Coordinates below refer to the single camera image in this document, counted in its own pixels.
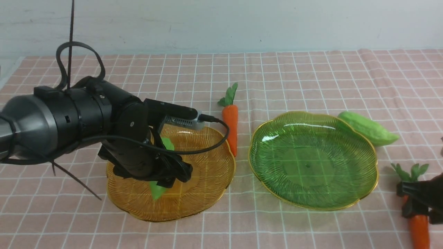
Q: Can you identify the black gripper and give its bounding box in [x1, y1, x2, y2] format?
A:
[98, 102, 193, 189]
[397, 174, 443, 225]

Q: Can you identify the green toy gourd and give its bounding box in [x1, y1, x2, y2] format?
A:
[338, 111, 400, 147]
[149, 137, 175, 201]

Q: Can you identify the orange toy carrot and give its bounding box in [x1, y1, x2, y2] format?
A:
[217, 82, 239, 157]
[391, 163, 430, 249]

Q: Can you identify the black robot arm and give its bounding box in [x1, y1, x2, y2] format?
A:
[1, 77, 379, 222]

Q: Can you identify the amber glass plate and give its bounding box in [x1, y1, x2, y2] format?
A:
[106, 142, 236, 222]

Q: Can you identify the pink checkered tablecloth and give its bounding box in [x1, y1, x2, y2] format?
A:
[0, 49, 442, 249]

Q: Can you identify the green glass plate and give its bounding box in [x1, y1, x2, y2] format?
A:
[248, 111, 379, 211]

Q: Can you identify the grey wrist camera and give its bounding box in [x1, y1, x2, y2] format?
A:
[143, 98, 205, 133]

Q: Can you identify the black cable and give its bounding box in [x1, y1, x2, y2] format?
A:
[0, 41, 230, 165]

